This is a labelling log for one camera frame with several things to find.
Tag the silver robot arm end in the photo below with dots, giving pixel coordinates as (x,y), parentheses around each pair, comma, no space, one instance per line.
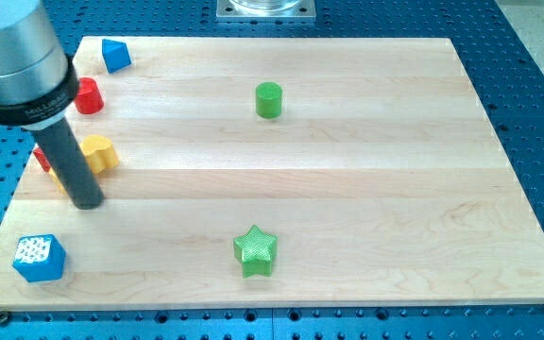
(37,79)

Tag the light wooden board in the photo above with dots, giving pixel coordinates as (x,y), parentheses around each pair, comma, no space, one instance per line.
(383,179)

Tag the green cylinder block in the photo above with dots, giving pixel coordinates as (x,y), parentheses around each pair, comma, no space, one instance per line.
(268,100)

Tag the green star block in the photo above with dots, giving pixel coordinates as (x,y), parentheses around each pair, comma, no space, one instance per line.
(256,252)

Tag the yellow heart block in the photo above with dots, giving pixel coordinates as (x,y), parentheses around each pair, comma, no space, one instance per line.
(99,153)

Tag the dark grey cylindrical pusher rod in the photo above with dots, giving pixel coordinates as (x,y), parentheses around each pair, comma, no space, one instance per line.
(61,148)

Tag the blue triangular block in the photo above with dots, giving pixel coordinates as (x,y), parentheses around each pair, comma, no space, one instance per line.
(115,55)

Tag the red cylinder block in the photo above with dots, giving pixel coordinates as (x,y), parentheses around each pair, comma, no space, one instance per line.
(88,99)

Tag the yellow block behind rod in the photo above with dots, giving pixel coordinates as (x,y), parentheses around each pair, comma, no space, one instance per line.
(57,181)

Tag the small red block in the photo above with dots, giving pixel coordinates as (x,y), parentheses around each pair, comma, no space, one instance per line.
(41,159)

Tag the blue cube block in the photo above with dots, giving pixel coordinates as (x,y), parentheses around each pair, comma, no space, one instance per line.
(39,258)

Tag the left board corner screw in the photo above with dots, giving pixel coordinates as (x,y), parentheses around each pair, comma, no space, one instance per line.
(4,318)

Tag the clear robot base plate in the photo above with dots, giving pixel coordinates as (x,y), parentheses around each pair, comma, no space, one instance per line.
(265,10)

